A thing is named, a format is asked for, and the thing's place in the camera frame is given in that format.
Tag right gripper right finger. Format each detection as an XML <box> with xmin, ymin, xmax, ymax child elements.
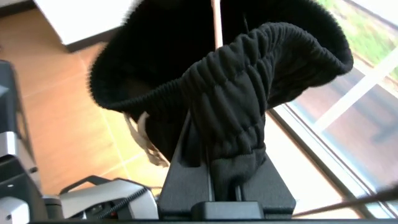
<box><xmin>235</xmin><ymin>154</ymin><xmax>297</xmax><ymax>219</ymax></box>

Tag window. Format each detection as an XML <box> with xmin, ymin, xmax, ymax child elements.
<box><xmin>266</xmin><ymin>0</ymin><xmax>398</xmax><ymax>219</ymax></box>

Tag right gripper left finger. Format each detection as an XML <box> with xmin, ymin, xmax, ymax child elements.
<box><xmin>157</xmin><ymin>111</ymin><xmax>216</xmax><ymax>219</ymax></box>

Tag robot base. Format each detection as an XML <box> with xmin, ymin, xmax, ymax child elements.
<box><xmin>0</xmin><ymin>58</ymin><xmax>160</xmax><ymax>220</ymax></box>

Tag black shorts with white cords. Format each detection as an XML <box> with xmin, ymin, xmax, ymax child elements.
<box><xmin>87</xmin><ymin>0</ymin><xmax>355</xmax><ymax>202</ymax></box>

